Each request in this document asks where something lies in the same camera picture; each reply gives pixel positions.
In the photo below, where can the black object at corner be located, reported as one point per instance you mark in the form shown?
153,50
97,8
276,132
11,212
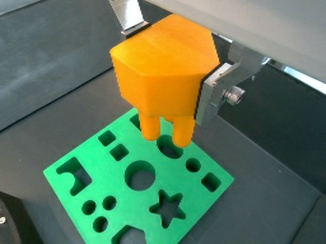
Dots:
18,229

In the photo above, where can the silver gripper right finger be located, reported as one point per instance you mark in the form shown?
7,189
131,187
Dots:
220,86

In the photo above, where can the orange three prong block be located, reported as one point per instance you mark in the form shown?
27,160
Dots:
161,65

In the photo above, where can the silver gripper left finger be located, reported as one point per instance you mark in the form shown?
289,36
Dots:
129,12

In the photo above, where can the green shape sorter board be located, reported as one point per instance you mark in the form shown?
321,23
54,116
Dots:
122,183

